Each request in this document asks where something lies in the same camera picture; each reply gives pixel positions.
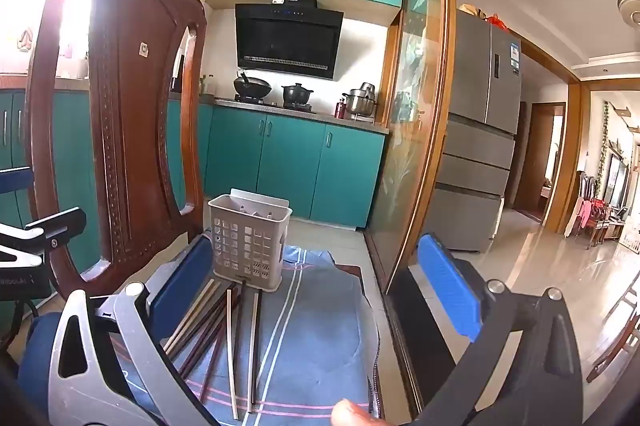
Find pile of chopsticks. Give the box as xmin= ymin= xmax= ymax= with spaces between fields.
xmin=162 ymin=279 xmax=263 ymax=424

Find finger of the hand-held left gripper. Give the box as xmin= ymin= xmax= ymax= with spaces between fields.
xmin=0 ymin=206 xmax=87 ymax=268
xmin=0 ymin=167 xmax=34 ymax=194

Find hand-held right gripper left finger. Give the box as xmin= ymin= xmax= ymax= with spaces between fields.
xmin=47 ymin=235 xmax=214 ymax=426

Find black cooking pot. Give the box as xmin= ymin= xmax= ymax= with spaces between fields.
xmin=281 ymin=83 xmax=314 ymax=106

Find silver refrigerator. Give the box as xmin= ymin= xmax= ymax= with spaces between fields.
xmin=424 ymin=9 xmax=523 ymax=255

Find gas stove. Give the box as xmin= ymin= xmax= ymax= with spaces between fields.
xmin=232 ymin=96 xmax=318 ymax=113

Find black wok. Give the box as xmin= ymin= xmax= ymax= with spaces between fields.
xmin=232 ymin=73 xmax=273 ymax=100

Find carved wooden chair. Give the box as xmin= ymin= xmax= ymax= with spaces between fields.
xmin=24 ymin=0 xmax=208 ymax=302

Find black range hood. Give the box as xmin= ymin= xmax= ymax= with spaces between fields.
xmin=235 ymin=0 xmax=345 ymax=80

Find green vine garland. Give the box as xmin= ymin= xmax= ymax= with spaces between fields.
xmin=597 ymin=101 xmax=626 ymax=179

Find blue fabric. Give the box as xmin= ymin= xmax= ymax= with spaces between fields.
xmin=19 ymin=311 xmax=67 ymax=409

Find white plastic utensil basket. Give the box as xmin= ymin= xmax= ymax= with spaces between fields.
xmin=207 ymin=189 xmax=293 ymax=293

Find person's right hand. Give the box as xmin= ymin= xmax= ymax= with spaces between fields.
xmin=332 ymin=398 xmax=384 ymax=426

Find brown wooden chair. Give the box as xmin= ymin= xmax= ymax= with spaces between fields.
xmin=585 ymin=276 xmax=640 ymax=383

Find dark wooden dining chairs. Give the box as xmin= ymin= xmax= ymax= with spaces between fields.
xmin=575 ymin=171 xmax=627 ymax=248

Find blue striped cloth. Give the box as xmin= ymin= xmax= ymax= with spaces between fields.
xmin=120 ymin=233 xmax=383 ymax=426

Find brown wooden door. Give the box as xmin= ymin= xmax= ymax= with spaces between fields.
xmin=515 ymin=101 xmax=567 ymax=223

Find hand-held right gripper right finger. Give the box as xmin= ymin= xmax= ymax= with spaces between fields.
xmin=417 ymin=233 xmax=587 ymax=426

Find stainless steel pot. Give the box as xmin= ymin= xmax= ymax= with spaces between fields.
xmin=342 ymin=82 xmax=379 ymax=117

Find wood framed glass door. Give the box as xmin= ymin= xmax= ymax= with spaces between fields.
xmin=364 ymin=0 xmax=459 ymax=294

